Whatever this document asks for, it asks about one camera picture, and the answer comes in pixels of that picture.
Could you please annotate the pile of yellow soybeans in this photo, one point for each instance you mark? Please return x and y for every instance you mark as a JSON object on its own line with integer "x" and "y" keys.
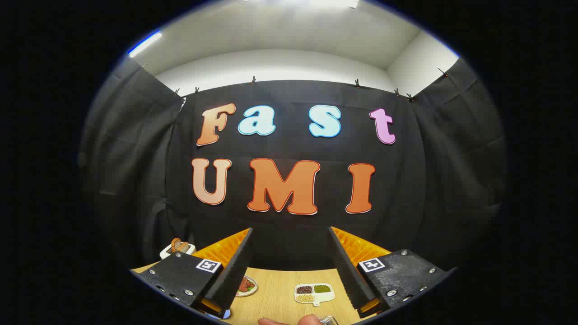
{"x": 305, "y": 298}

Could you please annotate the oval white food plate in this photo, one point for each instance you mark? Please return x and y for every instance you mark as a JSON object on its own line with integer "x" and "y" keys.
{"x": 253, "y": 291}

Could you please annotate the white divided tray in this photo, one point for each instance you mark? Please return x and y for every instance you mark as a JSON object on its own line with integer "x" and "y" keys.
{"x": 327, "y": 295}

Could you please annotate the white toaster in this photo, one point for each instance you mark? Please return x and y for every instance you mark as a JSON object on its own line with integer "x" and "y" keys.
{"x": 187, "y": 249}

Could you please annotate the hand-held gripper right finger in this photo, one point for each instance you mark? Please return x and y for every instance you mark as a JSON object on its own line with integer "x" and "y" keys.
{"x": 345, "y": 271}

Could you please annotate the brown meat piece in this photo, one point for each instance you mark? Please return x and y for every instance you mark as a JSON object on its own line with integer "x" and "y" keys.
{"x": 246, "y": 284}

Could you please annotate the toasted bread slice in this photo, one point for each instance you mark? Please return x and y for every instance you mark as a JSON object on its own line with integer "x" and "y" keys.
{"x": 177, "y": 245}

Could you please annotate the pile of green beans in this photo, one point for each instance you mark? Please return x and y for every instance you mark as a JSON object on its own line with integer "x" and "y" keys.
{"x": 322, "y": 289}

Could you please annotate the black backdrop cloth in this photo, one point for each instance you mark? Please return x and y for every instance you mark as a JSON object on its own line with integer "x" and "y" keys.
{"x": 289, "y": 146}

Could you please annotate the pile of dark red beans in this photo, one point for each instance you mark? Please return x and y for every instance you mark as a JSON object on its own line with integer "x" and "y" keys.
{"x": 305, "y": 289}

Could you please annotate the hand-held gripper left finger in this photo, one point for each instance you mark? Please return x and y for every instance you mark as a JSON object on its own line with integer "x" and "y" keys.
{"x": 235, "y": 271}

